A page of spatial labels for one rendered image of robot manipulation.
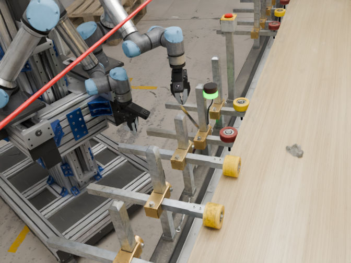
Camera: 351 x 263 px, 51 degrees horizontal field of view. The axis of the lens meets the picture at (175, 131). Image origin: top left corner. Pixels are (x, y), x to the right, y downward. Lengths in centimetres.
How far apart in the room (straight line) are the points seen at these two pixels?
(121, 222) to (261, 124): 88
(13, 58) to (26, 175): 139
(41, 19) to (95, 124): 82
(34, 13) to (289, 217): 118
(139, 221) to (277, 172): 130
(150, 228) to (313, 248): 143
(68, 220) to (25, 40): 122
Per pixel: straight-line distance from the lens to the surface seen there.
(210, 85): 162
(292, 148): 159
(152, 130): 182
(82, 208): 247
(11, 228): 289
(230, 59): 210
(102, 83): 171
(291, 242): 128
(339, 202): 142
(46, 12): 156
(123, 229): 112
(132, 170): 261
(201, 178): 176
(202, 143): 170
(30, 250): 269
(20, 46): 164
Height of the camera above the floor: 193
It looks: 37 degrees down
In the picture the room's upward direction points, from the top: 9 degrees counter-clockwise
